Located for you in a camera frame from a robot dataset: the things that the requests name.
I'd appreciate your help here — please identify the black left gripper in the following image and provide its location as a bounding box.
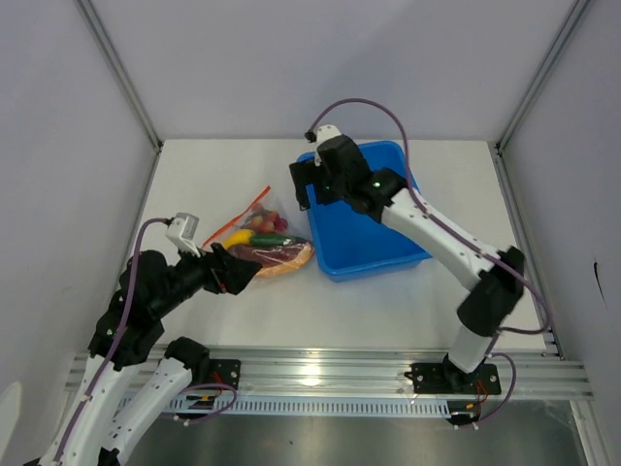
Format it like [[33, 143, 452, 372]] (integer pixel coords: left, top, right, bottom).
[[152, 236, 262, 316]]

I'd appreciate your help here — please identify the orange mango slice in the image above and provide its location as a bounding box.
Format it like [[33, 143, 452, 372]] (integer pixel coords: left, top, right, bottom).
[[221, 229, 255, 250]]

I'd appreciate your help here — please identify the green cucumber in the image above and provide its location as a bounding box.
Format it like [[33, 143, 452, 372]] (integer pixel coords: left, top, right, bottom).
[[250, 233, 304, 248]]

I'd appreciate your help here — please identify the clear zip top bag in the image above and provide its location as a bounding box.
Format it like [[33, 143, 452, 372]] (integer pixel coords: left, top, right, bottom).
[[202, 186, 315, 279]]

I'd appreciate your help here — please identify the red lychee bunch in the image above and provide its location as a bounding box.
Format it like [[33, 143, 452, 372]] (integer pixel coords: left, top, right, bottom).
[[247, 205, 288, 233]]

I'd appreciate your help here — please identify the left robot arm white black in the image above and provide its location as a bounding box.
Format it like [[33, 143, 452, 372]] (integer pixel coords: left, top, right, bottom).
[[33, 244, 261, 465]]

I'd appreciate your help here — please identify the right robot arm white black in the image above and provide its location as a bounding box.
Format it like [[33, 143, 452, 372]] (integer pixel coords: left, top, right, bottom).
[[289, 127, 525, 392]]

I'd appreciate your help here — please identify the blue plastic bin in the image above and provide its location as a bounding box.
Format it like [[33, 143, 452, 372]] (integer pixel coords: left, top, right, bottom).
[[295, 140, 433, 283]]

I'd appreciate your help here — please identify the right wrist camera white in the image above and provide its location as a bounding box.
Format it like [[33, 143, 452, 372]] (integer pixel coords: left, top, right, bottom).
[[305, 124, 342, 167]]

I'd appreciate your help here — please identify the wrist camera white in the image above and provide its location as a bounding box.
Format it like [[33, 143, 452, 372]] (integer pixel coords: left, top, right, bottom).
[[305, 124, 342, 167], [165, 213, 201, 257]]

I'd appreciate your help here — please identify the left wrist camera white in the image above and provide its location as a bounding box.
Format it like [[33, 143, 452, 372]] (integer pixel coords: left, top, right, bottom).
[[165, 213, 201, 257]]

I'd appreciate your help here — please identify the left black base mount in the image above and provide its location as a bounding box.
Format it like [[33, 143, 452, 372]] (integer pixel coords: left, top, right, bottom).
[[164, 337, 242, 389]]

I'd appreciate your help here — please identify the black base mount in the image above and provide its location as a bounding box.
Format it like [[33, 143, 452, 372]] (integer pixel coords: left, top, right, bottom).
[[164, 337, 242, 389], [404, 362, 502, 395]]

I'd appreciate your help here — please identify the white slotted cable duct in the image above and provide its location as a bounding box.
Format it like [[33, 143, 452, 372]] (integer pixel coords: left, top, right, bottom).
[[120, 396, 452, 418]]

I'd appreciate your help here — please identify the right aluminium frame post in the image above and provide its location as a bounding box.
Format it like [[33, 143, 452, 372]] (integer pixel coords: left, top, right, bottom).
[[494, 0, 596, 151]]

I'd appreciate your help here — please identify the aluminium frame post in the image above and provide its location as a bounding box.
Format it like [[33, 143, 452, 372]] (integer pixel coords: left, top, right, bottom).
[[74, 0, 163, 153], [494, 0, 596, 151]]

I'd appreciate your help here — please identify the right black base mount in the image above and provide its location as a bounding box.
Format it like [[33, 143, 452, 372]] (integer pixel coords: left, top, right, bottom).
[[404, 362, 502, 395]]

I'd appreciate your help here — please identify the left aluminium frame post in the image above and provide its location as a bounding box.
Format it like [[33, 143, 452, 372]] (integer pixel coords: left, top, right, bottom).
[[74, 0, 163, 153]]

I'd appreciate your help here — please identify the aluminium mounting rail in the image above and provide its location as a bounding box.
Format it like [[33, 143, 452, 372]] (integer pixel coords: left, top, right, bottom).
[[65, 345, 596, 402]]

